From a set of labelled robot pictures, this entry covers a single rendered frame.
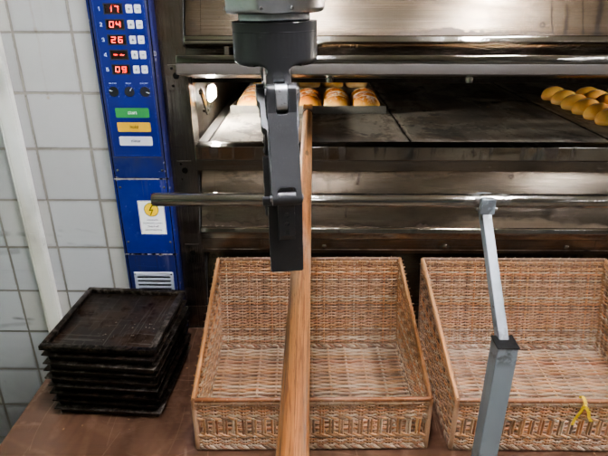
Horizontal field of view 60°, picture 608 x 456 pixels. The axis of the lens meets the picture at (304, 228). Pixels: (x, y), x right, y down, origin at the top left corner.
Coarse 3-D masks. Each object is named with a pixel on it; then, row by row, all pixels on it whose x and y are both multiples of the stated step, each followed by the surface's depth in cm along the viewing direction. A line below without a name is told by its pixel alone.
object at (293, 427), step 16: (304, 112) 175; (304, 128) 153; (304, 144) 137; (304, 160) 124; (304, 176) 113; (304, 192) 105; (304, 208) 97; (304, 224) 90; (304, 240) 85; (304, 256) 80; (304, 272) 75; (304, 288) 71; (288, 304) 69; (304, 304) 68; (288, 320) 65; (304, 320) 64; (288, 336) 62; (304, 336) 62; (288, 352) 59; (304, 352) 59; (288, 368) 56; (304, 368) 56; (288, 384) 54; (304, 384) 54; (288, 400) 52; (304, 400) 52; (288, 416) 50; (304, 416) 50; (288, 432) 48; (304, 432) 48; (288, 448) 46; (304, 448) 47
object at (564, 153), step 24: (216, 144) 148; (240, 144) 148; (312, 144) 148; (336, 144) 148; (360, 144) 148; (384, 144) 148; (408, 144) 148; (432, 144) 148; (456, 144) 148; (480, 144) 148; (504, 144) 148; (528, 144) 148; (552, 144) 148; (576, 144) 148; (600, 144) 148
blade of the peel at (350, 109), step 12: (348, 96) 215; (240, 108) 186; (252, 108) 186; (300, 108) 186; (324, 108) 186; (336, 108) 185; (348, 108) 185; (360, 108) 185; (372, 108) 185; (384, 108) 185
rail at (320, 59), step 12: (180, 60) 123; (192, 60) 123; (204, 60) 123; (216, 60) 123; (228, 60) 123; (324, 60) 123; (336, 60) 123; (348, 60) 123; (360, 60) 123; (372, 60) 123; (384, 60) 123; (396, 60) 123; (408, 60) 123; (420, 60) 123; (432, 60) 123; (444, 60) 123; (456, 60) 123; (468, 60) 123; (480, 60) 123; (492, 60) 123; (504, 60) 123; (516, 60) 123; (528, 60) 123; (540, 60) 122; (552, 60) 122; (564, 60) 122; (576, 60) 122; (588, 60) 122; (600, 60) 122
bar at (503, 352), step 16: (480, 208) 112; (496, 208) 113; (480, 224) 114; (496, 256) 109; (496, 272) 108; (496, 288) 106; (496, 304) 105; (496, 320) 104; (496, 336) 103; (512, 336) 103; (496, 352) 101; (512, 352) 100; (496, 368) 102; (512, 368) 102; (496, 384) 104; (480, 400) 110; (496, 400) 105; (480, 416) 110; (496, 416) 107; (480, 432) 110; (496, 432) 109; (480, 448) 110; (496, 448) 110
